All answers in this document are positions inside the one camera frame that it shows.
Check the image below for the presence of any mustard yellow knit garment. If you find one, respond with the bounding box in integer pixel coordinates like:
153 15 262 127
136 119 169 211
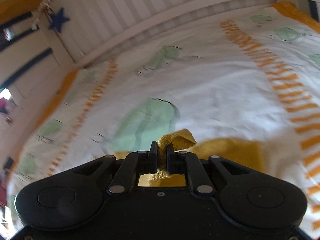
109 129 265 187

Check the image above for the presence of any blue star decoration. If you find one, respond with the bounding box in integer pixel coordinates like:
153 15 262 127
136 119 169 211
48 7 71 33

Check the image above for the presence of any white patterned bed cover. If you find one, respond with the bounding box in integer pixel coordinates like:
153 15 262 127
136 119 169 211
7 2 319 239

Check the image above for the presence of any white slatted bed frame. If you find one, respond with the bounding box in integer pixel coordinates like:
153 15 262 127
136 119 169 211
33 0 319 68

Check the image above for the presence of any white shelf unit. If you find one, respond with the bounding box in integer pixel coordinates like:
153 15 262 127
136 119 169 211
1 12 74 103

